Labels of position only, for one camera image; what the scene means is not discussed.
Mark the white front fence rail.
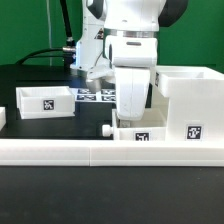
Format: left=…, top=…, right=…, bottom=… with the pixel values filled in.
left=0, top=139, right=224, bottom=167

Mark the white left fence rail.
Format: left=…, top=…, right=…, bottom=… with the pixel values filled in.
left=0, top=107, right=6, bottom=131

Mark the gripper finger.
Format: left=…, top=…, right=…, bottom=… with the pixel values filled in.
left=120, top=120, right=130, bottom=128

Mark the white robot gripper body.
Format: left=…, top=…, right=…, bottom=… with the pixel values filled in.
left=104, top=35, right=157, bottom=120

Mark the white drawer cabinet housing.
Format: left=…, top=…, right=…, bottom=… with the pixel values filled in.
left=151, top=66, right=224, bottom=141

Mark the white drawer box with knob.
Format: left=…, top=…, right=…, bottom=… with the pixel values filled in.
left=102, top=108, right=166, bottom=141

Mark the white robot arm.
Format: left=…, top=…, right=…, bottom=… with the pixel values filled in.
left=71, top=0, right=189, bottom=122

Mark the white rear drawer box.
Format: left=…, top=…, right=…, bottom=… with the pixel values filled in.
left=16, top=86, right=75, bottom=119

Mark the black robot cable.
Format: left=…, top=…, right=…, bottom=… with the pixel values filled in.
left=15, top=0, right=77, bottom=65

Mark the fiducial marker sheet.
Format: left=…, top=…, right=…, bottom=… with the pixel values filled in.
left=71, top=88, right=116, bottom=103

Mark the white fence rail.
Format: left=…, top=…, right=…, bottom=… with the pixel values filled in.
left=0, top=107, right=6, bottom=131
left=0, top=139, right=224, bottom=167

